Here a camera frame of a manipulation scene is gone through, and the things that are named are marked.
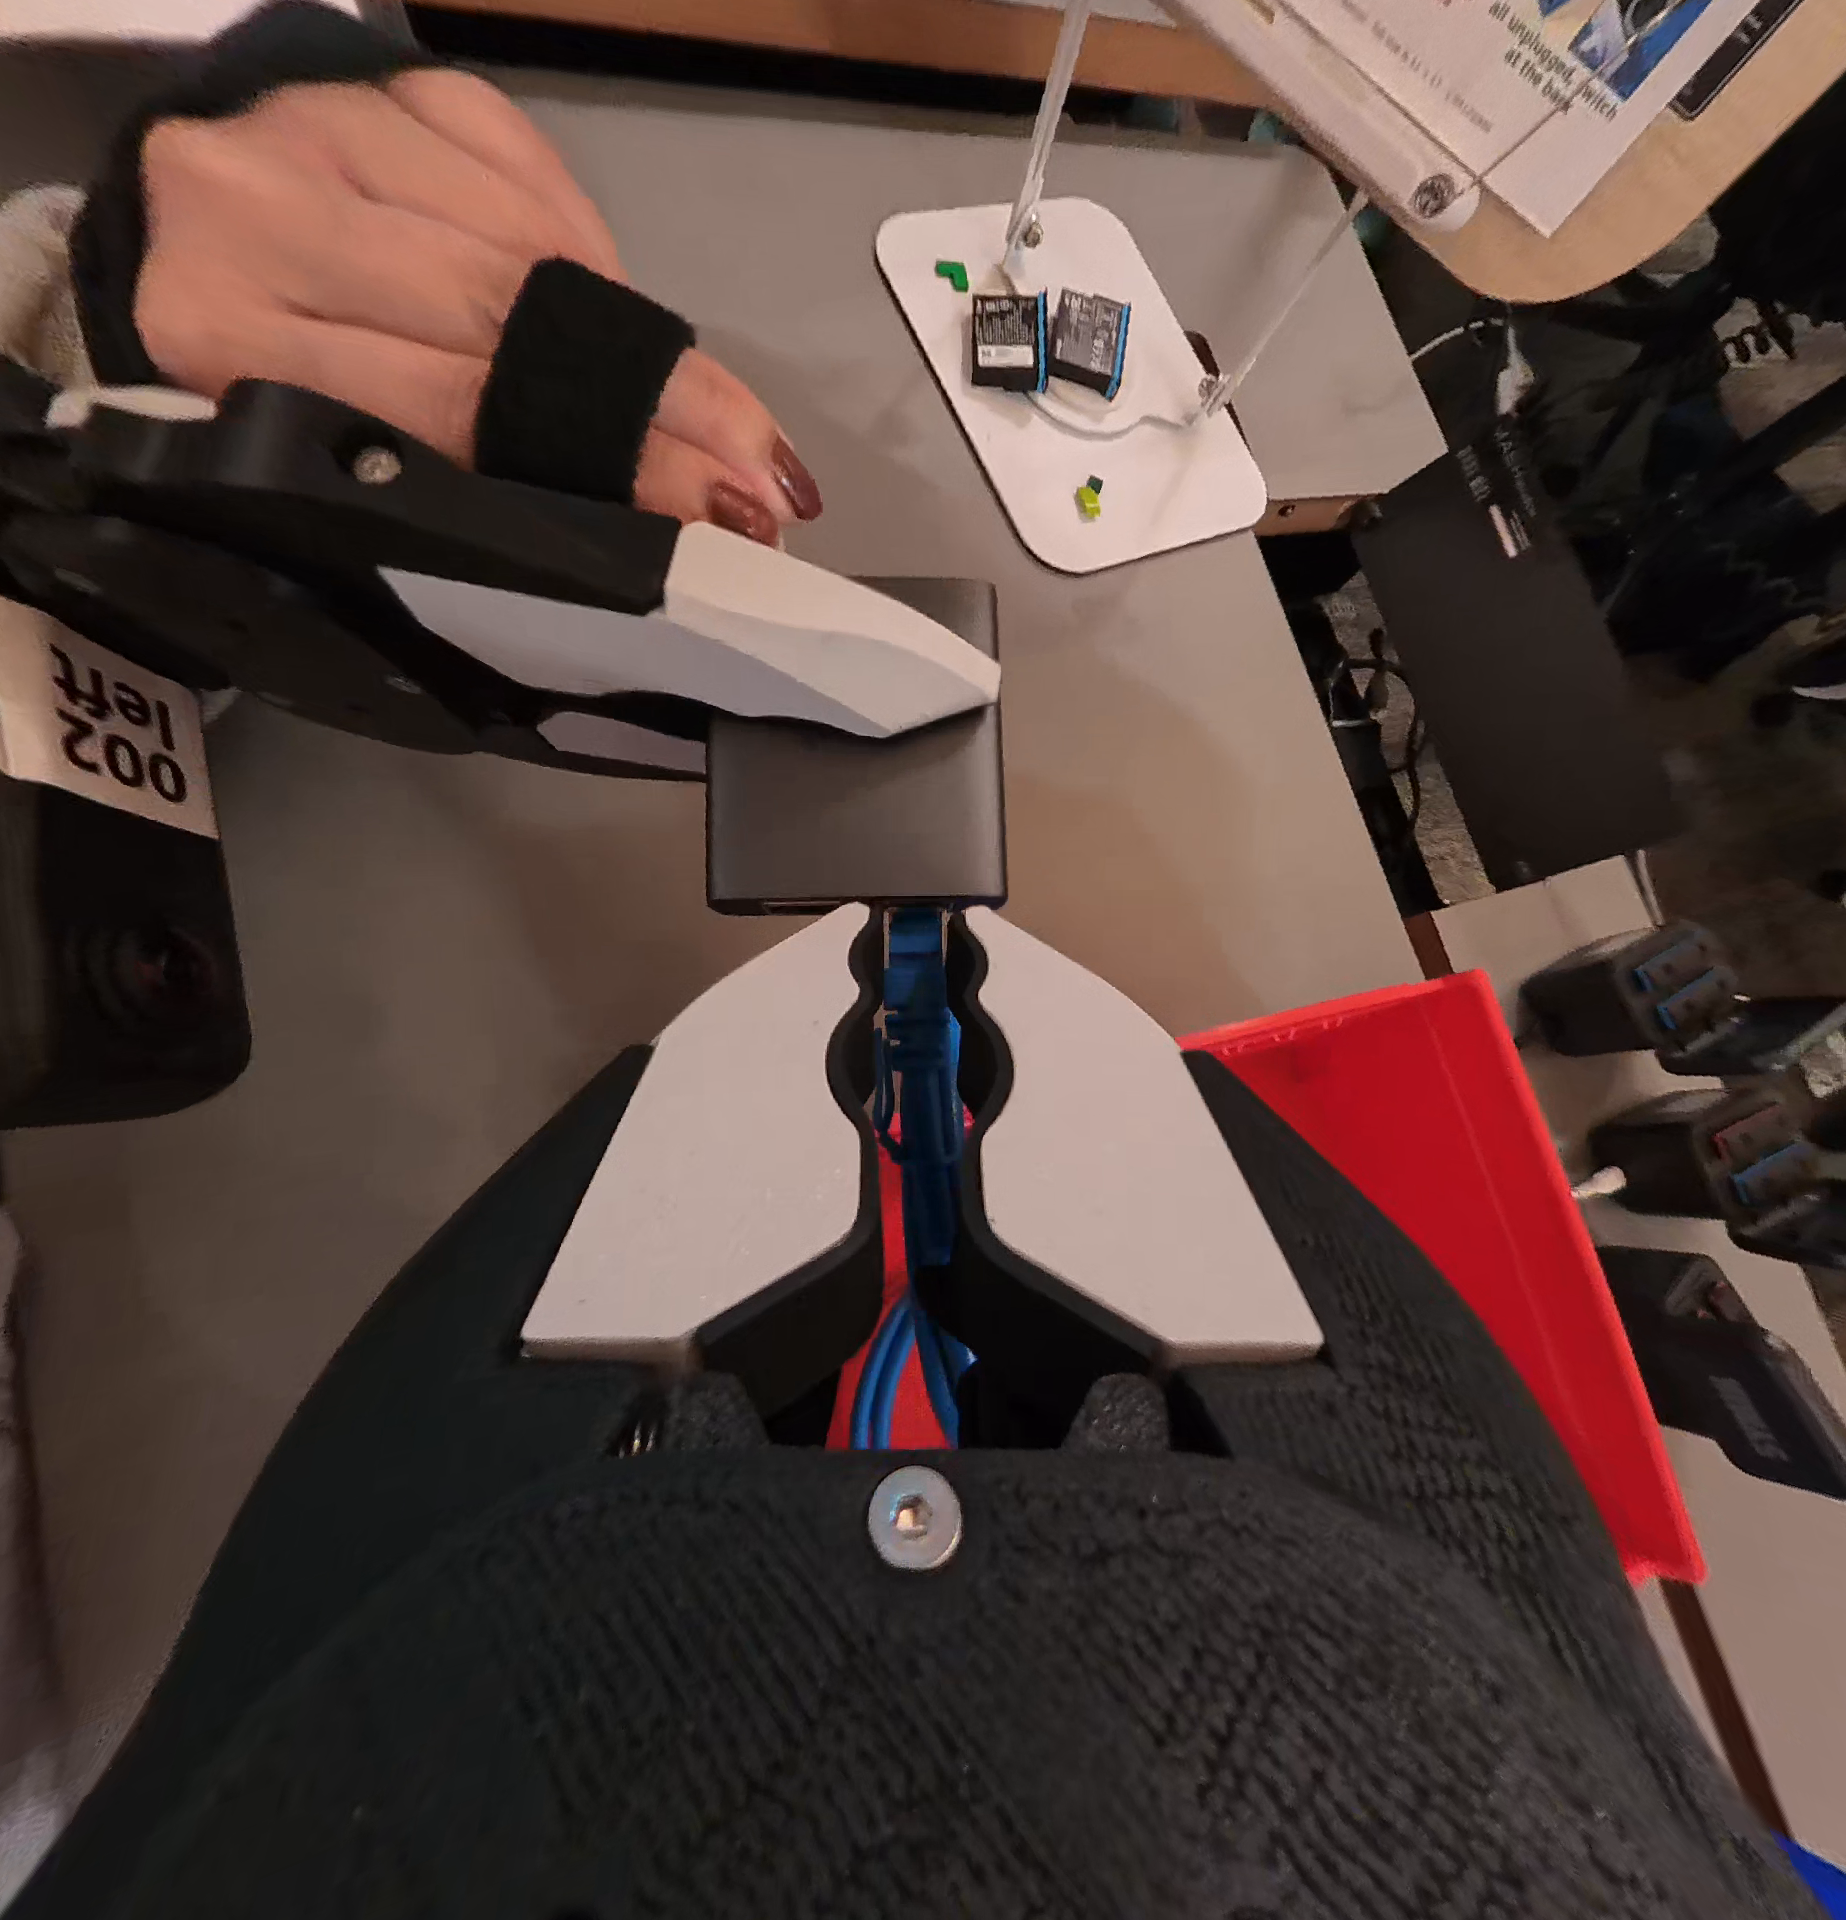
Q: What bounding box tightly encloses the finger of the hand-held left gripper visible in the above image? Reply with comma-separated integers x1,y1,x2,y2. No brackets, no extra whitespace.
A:
375,523,1004,740
534,705,714,784

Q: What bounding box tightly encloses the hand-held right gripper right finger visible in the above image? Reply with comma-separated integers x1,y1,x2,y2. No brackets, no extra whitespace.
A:
952,903,1329,1449

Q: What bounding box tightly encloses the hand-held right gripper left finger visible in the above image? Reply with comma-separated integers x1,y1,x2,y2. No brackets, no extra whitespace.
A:
519,900,884,1449

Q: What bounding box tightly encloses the black ethernet adapter box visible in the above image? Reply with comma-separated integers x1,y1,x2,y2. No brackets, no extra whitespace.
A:
703,577,1010,918

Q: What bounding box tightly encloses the blue ethernet cable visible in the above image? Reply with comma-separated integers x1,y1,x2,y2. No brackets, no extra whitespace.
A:
849,905,982,1456

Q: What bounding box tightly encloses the red plastic bin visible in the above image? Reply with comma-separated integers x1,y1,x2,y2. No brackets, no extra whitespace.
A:
826,970,1710,1591

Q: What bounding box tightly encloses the person's left hand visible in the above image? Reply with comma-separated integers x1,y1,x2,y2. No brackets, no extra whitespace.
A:
69,0,829,554

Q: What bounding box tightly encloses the white stand base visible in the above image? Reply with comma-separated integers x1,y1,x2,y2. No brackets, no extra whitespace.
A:
876,196,1269,577

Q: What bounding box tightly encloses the clear stand rod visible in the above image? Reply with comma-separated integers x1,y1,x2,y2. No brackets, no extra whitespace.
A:
997,0,1098,289
1200,187,1374,419

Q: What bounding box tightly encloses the black flat box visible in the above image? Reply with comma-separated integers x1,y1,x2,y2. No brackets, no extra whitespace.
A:
1351,448,1686,890

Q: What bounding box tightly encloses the tan sheet holder board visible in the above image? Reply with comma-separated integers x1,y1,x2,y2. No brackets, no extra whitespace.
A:
1163,0,1846,305

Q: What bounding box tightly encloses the black camera battery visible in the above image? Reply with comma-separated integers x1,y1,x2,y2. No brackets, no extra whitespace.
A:
1047,286,1135,406
964,287,1051,396

